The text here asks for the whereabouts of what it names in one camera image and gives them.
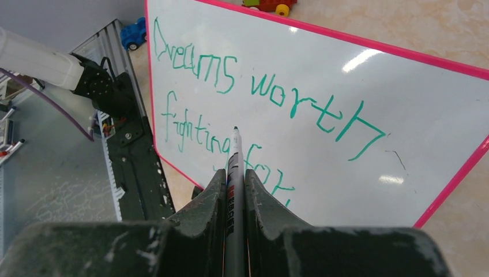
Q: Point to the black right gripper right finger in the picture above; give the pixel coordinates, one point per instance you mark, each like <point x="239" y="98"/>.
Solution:
<point x="281" y="244"/>

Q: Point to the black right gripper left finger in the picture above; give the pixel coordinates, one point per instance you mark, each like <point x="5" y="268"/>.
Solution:
<point x="188" y="243"/>

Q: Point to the green capped whiteboard marker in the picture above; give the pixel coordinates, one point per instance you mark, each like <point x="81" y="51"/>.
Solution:
<point x="234" y="254"/>

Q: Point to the pink framed whiteboard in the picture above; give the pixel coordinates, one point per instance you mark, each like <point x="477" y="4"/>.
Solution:
<point x="342" y="130"/>

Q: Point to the black whiteboard foot clip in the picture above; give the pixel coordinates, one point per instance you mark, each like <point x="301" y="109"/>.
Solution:
<point x="196" y="191"/>

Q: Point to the blue toy car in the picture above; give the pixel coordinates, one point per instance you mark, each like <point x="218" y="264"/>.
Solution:
<point x="134" y="35"/>

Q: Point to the red yellow green toy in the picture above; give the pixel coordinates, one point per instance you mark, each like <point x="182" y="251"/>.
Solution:
<point x="279" y="7"/>

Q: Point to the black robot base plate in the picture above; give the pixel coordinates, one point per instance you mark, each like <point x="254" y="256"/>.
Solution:
<point x="142" y="189"/>

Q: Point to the white slotted cable duct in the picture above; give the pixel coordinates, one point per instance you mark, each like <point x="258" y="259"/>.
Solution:
<point x="111" y="172"/>

